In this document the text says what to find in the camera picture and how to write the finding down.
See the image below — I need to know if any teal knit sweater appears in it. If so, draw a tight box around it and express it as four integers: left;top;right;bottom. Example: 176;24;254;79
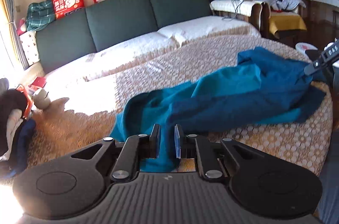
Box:
111;47;325;172

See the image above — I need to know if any pile of dark clothes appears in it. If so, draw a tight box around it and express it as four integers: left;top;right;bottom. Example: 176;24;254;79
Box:
1;78;36;180

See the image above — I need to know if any floral lace bedspread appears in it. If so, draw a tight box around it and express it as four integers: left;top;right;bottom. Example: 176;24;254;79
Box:
28;36;333;174

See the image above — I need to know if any yellow covered side table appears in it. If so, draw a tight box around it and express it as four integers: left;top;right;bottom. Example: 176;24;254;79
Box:
268;12;307;35

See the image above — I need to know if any white bed sheet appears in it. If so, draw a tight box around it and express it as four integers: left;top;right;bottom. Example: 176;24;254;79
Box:
44;16;261;101

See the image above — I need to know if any beige round plush ball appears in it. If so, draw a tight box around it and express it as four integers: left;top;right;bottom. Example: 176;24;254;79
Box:
32;88;51;110

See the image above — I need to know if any red booklet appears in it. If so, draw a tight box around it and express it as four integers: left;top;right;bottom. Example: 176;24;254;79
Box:
30;77;47;88

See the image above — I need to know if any dark green middle headboard cushion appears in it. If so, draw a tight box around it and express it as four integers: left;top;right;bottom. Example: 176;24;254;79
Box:
86;0;158;51

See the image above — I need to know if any dark green headboard cushion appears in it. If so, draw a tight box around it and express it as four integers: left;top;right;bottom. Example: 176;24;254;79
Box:
36;8;97;73
149;0;212;28
86;0;158;51

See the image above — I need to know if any dark green left headboard cushion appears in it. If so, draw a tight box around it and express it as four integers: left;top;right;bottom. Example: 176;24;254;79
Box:
36;8;97;73

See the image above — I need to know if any dark green right headboard cushion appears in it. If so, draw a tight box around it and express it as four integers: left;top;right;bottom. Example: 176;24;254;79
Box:
149;0;212;28

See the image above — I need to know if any dotted white box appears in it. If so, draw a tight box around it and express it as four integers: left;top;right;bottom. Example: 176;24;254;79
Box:
19;31;40;66

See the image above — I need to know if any green plaid cloth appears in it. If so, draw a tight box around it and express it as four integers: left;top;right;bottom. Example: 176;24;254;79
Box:
25;0;56;31

